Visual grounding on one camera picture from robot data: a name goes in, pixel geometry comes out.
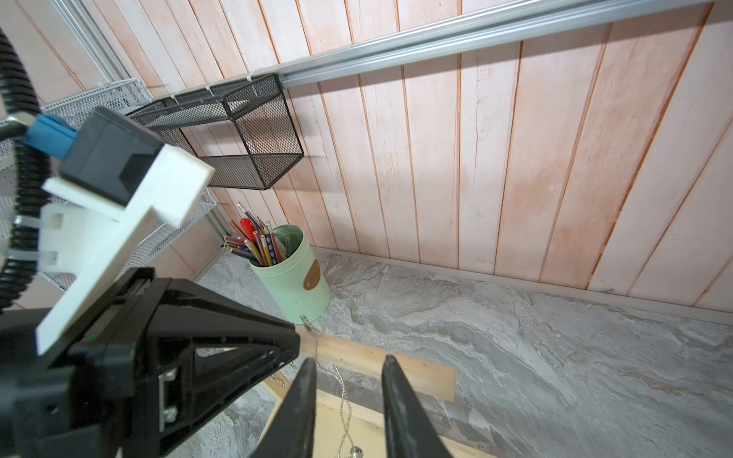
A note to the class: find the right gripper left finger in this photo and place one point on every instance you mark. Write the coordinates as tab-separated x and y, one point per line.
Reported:
291	432

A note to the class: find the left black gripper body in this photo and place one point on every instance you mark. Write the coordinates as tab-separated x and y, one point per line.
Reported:
151	362

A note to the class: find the green pencil cup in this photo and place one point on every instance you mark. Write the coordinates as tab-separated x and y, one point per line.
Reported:
297	284

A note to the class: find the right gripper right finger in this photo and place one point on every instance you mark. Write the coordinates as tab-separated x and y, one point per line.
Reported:
408	430

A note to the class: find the black mesh wall basket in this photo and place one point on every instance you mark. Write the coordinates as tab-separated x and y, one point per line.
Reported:
243	128

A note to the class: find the pencils in cup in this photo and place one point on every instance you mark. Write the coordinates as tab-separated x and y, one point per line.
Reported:
255	240

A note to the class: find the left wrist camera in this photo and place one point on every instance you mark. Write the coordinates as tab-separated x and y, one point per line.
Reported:
114	178

